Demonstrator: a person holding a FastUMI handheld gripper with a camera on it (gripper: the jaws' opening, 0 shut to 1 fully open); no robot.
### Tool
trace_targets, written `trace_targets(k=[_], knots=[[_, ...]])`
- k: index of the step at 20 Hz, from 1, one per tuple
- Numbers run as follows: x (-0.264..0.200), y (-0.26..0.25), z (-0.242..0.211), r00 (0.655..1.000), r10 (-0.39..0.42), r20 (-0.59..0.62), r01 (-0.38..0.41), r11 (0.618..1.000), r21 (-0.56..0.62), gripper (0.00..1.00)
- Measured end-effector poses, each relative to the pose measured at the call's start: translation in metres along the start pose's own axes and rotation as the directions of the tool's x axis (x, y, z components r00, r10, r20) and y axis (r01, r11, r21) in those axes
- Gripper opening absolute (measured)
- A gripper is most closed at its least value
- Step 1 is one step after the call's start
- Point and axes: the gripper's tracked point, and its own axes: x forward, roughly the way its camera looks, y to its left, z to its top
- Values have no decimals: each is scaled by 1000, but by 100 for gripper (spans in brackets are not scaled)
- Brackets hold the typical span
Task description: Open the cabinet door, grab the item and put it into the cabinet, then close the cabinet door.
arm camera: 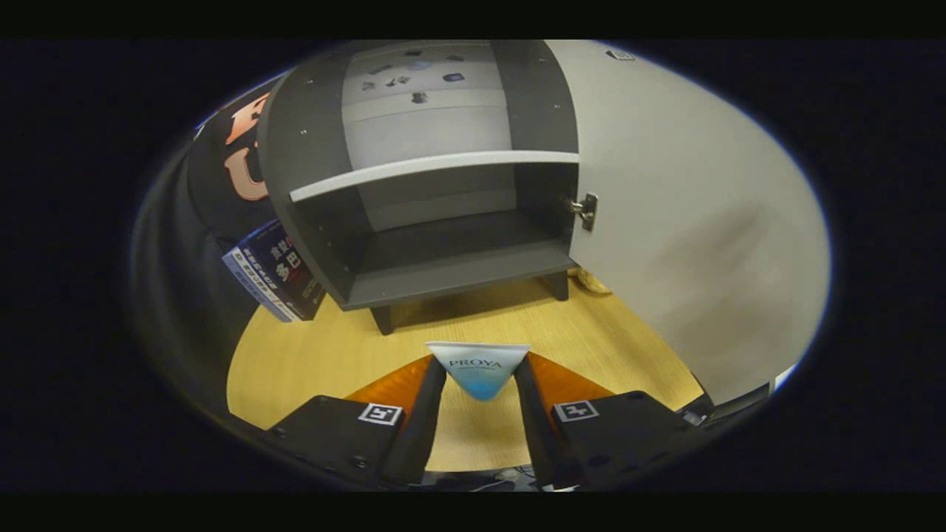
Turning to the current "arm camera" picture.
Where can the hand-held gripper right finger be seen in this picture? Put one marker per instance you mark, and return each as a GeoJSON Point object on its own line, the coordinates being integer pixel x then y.
{"type": "Point", "coordinates": [539, 421]}

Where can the dark blue book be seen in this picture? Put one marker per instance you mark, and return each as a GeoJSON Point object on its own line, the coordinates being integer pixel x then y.
{"type": "Point", "coordinates": [284, 262]}

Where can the blue white cosmetic tube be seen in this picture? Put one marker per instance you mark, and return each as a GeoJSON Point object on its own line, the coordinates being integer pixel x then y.
{"type": "Point", "coordinates": [480, 369]}

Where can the black backdrop cloth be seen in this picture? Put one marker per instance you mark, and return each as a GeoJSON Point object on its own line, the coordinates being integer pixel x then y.
{"type": "Point", "coordinates": [214, 192]}

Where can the light blue spine book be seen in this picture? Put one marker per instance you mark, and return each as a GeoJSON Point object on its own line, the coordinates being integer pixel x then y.
{"type": "Point", "coordinates": [255, 284]}

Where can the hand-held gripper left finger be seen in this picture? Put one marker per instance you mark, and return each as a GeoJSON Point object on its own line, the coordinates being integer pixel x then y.
{"type": "Point", "coordinates": [421, 421]}

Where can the pale yellow soft object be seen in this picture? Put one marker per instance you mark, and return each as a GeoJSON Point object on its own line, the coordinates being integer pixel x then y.
{"type": "Point", "coordinates": [595, 284]}

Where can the grey cabinet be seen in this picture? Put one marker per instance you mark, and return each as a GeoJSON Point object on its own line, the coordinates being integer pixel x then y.
{"type": "Point", "coordinates": [443, 266]}

